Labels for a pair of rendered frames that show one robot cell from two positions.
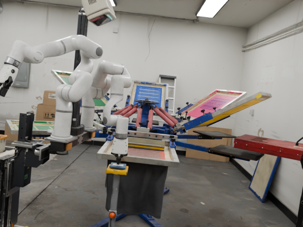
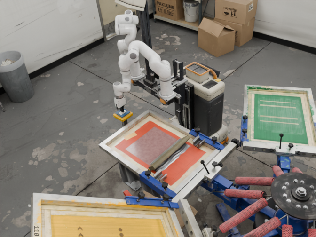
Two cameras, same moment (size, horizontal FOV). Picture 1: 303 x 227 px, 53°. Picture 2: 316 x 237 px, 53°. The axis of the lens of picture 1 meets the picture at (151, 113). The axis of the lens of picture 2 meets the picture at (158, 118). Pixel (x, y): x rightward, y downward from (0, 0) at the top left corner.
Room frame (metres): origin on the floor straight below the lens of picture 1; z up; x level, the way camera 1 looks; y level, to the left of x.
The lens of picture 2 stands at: (3.75, -1.09, 2.74)
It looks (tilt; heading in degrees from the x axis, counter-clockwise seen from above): 40 degrees down; 138
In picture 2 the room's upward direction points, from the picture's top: 6 degrees counter-clockwise
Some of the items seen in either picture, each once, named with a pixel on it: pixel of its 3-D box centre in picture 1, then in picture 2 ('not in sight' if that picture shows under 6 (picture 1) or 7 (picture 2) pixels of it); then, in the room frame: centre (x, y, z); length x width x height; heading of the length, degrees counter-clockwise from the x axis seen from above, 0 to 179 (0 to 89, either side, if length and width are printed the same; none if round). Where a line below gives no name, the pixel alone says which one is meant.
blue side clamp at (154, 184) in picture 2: (171, 146); (157, 185); (2.71, -0.22, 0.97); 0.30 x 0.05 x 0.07; 0
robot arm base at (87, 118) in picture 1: (85, 117); (167, 85); (2.19, 0.48, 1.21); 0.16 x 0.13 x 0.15; 84
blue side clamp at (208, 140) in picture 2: (110, 139); (205, 141); (2.70, 0.34, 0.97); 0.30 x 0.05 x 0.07; 0
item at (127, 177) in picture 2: not in sight; (138, 179); (2.41, -0.15, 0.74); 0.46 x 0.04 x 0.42; 0
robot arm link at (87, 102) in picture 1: (90, 96); (164, 71); (2.20, 0.46, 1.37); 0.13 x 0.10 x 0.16; 135
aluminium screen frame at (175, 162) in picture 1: (140, 148); (159, 147); (2.47, 0.06, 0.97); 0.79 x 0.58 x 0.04; 0
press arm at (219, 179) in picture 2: not in sight; (219, 181); (3.03, 0.07, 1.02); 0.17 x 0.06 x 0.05; 0
